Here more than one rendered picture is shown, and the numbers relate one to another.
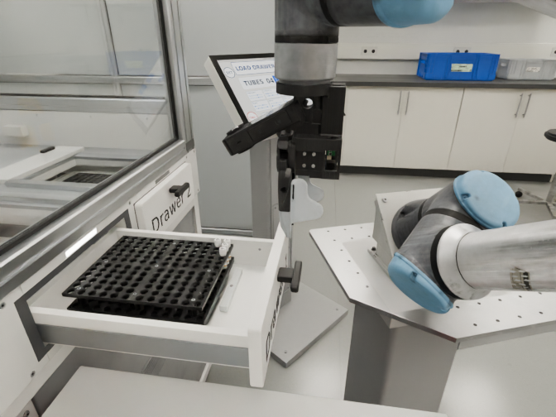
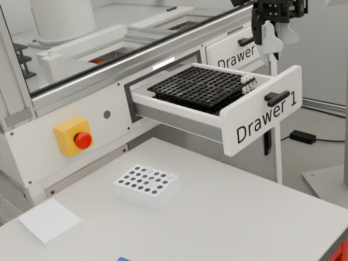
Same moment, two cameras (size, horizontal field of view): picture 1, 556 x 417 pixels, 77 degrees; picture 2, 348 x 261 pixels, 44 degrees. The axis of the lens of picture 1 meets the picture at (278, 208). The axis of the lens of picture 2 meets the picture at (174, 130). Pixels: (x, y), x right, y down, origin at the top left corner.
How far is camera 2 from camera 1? 0.55 m
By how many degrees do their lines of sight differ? 37
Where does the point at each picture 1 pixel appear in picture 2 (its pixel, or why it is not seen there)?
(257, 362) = (226, 136)
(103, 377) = (161, 143)
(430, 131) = not seen: outside the picture
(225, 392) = (219, 165)
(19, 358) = (122, 116)
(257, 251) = not seen: hidden behind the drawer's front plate
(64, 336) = (144, 111)
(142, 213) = (210, 54)
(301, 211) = (270, 45)
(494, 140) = not seen: outside the picture
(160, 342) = (184, 119)
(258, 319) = (228, 109)
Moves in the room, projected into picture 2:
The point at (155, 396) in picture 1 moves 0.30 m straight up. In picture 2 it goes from (182, 157) to (162, 40)
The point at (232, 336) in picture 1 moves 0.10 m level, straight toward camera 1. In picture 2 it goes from (217, 119) to (198, 142)
